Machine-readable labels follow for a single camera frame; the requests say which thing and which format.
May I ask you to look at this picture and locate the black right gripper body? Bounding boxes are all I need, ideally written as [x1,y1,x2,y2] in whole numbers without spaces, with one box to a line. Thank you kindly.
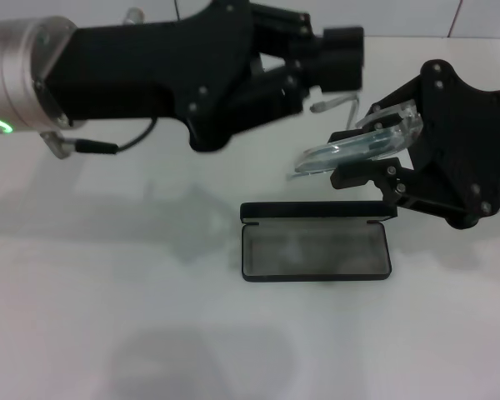
[407,59,500,229]

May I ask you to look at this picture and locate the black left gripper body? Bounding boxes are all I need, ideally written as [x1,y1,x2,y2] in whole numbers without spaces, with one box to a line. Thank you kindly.
[41,0,260,153]

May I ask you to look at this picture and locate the clear transparent glasses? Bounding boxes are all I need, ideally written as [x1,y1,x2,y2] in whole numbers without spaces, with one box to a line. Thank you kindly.
[287,93,424,181]

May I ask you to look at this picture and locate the black glasses case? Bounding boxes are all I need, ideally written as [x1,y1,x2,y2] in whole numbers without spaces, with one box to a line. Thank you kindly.
[237,200,399,284]

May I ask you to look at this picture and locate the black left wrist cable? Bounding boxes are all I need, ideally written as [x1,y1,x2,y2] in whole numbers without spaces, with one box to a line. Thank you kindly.
[41,116,159,160]

